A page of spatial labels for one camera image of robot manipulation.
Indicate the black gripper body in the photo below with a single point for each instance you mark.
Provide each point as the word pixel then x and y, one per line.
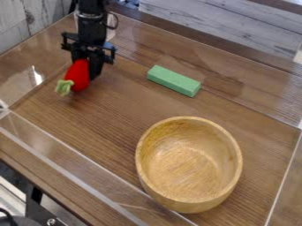
pixel 105 51

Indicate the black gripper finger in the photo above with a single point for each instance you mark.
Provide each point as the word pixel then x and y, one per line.
pixel 77 53
pixel 96 62

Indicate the red plush strawberry toy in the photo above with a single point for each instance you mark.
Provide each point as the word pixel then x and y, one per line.
pixel 76 79

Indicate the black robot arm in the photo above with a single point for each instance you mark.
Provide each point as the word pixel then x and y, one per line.
pixel 91 21

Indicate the green rectangular block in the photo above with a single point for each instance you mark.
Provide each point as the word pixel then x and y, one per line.
pixel 173 81

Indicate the wooden bowl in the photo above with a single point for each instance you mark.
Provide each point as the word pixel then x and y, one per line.
pixel 188 163

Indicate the clear acrylic corner bracket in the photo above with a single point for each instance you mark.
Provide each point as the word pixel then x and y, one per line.
pixel 111 30

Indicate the clear acrylic tray wall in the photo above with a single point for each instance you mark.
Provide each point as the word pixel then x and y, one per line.
pixel 99 196

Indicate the black metal table frame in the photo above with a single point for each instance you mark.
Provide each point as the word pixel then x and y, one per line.
pixel 34 211

